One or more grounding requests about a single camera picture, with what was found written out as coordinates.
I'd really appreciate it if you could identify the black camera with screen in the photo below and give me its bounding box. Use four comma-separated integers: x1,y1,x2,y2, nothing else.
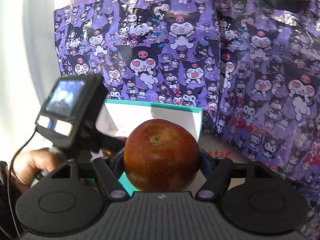
35,74,108,149

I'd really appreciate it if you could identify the teal cardboard box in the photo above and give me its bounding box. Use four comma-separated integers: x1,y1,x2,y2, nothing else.
83,99,203,196

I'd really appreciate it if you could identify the purple cartoon print sheet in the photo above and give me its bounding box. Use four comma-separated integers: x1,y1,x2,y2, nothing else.
53,0,319,239

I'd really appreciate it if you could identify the person left hand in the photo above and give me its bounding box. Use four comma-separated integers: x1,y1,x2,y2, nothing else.
10,148,62,193

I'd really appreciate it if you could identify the thin black cable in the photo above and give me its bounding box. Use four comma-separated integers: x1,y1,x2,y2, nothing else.
6,127,38,238

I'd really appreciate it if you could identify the dark red apple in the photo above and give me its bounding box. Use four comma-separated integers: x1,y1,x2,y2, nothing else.
123,119,201,192

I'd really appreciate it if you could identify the white curtain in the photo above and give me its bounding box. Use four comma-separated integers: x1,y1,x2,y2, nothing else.
1,0,79,161

